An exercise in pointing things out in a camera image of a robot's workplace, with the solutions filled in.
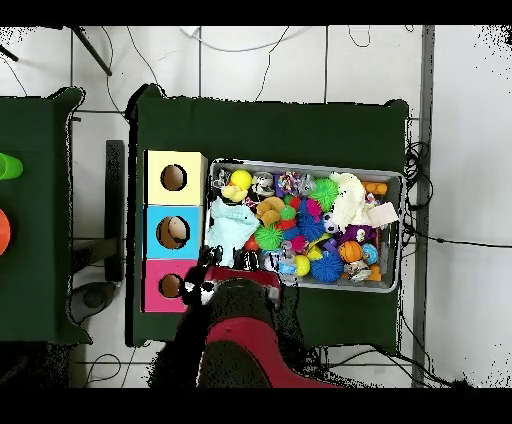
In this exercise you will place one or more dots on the orange toy basketball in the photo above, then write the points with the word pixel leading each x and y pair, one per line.
pixel 350 252

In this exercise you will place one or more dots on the silver soda can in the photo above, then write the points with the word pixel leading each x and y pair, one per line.
pixel 262 185

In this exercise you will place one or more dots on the dark green table cloth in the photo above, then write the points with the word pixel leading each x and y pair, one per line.
pixel 40 200
pixel 280 128

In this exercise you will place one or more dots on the blue spiky ball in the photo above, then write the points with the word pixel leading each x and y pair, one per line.
pixel 327 268

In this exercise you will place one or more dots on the green cup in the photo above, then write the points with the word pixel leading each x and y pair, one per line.
pixel 8 166

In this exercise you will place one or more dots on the wooden box with three holes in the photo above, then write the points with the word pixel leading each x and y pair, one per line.
pixel 192 232

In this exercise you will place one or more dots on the orange round object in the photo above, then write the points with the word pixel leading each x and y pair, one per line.
pixel 4 232

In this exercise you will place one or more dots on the cream knitted cloth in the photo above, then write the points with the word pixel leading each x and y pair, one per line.
pixel 350 204

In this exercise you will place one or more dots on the mint green cloth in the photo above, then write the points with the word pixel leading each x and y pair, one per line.
pixel 230 232

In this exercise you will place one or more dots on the brown plush toy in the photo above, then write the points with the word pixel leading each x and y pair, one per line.
pixel 270 210

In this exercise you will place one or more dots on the green spiky ball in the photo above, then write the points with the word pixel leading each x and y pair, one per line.
pixel 324 194

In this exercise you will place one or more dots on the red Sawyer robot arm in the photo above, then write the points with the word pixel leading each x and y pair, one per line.
pixel 240 344

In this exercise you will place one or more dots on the yellow ball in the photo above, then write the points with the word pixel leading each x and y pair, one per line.
pixel 241 178

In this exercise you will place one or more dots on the plain wooden block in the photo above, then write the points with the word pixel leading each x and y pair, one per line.
pixel 382 215

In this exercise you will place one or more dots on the yellow rubber duck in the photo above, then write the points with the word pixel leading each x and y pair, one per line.
pixel 234 194

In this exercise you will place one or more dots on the black tripod leg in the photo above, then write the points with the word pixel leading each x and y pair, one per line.
pixel 92 50

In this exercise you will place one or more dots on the clear mesh bin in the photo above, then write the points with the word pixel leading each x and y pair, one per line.
pixel 389 268

